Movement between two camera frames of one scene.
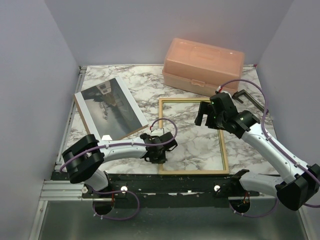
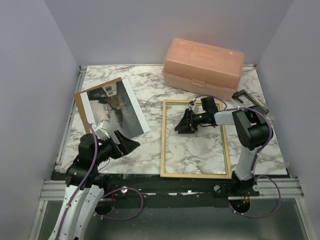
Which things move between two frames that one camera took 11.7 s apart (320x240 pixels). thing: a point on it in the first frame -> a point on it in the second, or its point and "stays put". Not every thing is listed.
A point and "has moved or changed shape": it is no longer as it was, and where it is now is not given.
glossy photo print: [109, 110] stays put
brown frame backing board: [79, 108] has moved or changed shape
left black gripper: [162, 160] -> [126, 145]
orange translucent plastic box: [201, 68] stays put
